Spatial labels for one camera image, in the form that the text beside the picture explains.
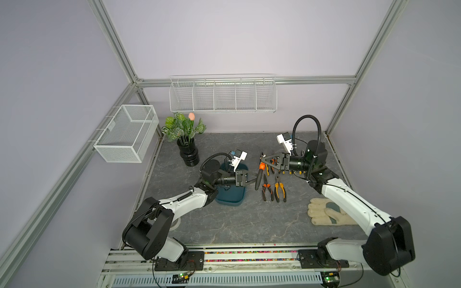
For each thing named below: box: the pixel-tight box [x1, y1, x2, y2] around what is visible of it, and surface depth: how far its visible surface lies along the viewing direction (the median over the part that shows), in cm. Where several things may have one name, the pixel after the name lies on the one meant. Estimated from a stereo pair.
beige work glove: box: [307, 198, 358, 226], surface depth 86 cm
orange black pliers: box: [262, 173, 275, 202], surface depth 96 cm
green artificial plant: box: [161, 112, 207, 146], surface depth 91 cm
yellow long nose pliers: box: [274, 175, 287, 203], surface depth 95 cm
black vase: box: [177, 136, 200, 167], surface depth 99 cm
